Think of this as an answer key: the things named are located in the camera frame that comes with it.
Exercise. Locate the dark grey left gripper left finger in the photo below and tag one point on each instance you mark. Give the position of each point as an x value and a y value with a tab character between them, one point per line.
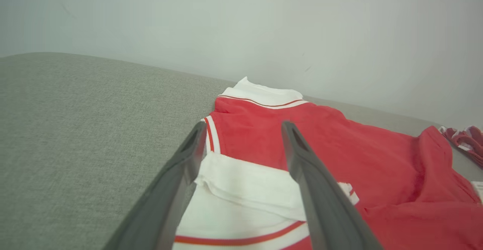
162	204

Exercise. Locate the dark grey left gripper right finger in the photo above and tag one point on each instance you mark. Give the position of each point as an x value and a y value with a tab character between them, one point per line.
324	204

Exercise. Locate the red shorts with white stripe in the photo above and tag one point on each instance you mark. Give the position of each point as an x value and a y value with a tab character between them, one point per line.
468	142

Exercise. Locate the red and white jersey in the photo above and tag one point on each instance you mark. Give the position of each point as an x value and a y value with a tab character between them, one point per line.
377	159

